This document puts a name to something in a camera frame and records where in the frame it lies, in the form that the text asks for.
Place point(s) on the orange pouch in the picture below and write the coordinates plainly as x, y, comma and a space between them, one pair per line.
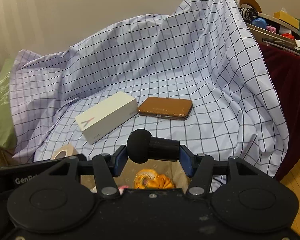
150, 179

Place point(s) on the dark red velvet cloth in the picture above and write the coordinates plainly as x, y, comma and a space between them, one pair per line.
284, 70

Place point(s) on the beige tape roll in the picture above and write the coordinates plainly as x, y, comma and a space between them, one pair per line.
63, 152

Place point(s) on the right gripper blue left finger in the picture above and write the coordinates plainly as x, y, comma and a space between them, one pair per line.
106, 168

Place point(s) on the white vivo phone box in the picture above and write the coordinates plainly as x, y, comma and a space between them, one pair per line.
106, 116

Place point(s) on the brown leather wallet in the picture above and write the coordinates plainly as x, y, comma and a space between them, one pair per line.
167, 108

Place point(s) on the cluttered shelf tray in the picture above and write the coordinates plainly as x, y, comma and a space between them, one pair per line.
269, 30

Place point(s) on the lavender checked cloth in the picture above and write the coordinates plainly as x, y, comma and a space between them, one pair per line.
203, 52

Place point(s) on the pink white knitted cloth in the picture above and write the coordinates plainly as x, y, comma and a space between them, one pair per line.
121, 189

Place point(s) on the green cushion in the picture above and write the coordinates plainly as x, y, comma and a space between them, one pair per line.
8, 138

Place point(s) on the woven basket with liner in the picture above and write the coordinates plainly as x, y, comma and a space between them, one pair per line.
173, 170

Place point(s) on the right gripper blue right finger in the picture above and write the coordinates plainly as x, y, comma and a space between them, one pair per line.
199, 168

